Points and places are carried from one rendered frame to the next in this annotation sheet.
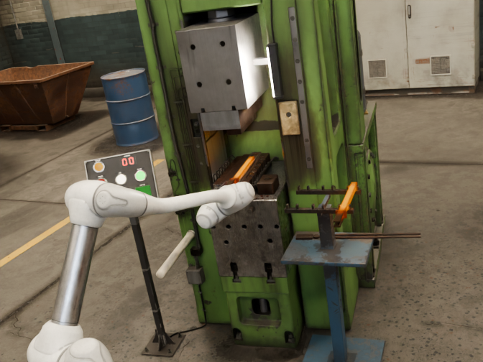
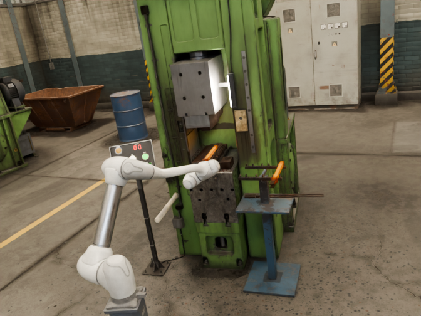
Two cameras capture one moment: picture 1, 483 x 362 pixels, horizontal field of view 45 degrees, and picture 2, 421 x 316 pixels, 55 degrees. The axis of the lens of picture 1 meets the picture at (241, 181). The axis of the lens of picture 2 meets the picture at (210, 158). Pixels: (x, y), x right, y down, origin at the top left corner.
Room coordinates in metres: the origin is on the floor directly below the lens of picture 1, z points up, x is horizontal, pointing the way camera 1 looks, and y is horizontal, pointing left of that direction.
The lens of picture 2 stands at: (-0.26, 0.10, 2.09)
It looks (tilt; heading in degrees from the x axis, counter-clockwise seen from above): 20 degrees down; 358
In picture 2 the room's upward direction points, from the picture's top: 8 degrees counter-clockwise
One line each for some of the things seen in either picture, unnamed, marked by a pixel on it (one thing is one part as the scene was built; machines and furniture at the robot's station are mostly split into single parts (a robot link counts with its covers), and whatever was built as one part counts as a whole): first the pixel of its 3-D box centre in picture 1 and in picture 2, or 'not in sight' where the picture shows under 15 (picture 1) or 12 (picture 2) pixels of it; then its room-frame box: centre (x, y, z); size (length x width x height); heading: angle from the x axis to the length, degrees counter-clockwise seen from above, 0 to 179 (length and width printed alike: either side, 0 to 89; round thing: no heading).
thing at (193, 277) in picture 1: (195, 274); (178, 222); (3.01, 0.35, 0.36); 0.09 x 0.07 x 0.12; 70
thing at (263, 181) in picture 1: (268, 184); (227, 162); (2.77, -0.13, 0.95); 0.12 x 0.08 x 0.06; 160
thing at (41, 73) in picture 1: (31, 99); (61, 110); (9.34, 3.09, 0.43); 1.89 x 1.20 x 0.85; 60
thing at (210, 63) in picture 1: (233, 60); (205, 84); (2.96, -0.06, 1.56); 0.42 x 0.39 x 0.40; 160
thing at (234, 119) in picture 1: (233, 108); (204, 114); (2.98, -0.02, 1.32); 0.42 x 0.20 x 0.10; 160
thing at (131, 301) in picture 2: not in sight; (127, 294); (1.73, 0.62, 0.63); 0.22 x 0.18 x 0.06; 80
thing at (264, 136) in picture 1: (256, 83); (218, 98); (3.26, -0.17, 1.37); 0.41 x 0.10 x 0.91; 70
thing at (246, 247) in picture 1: (260, 215); (220, 184); (2.97, -0.07, 0.69); 0.56 x 0.38 x 0.45; 160
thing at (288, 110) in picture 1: (290, 118); (240, 120); (2.79, -0.29, 1.27); 0.09 x 0.02 x 0.17; 70
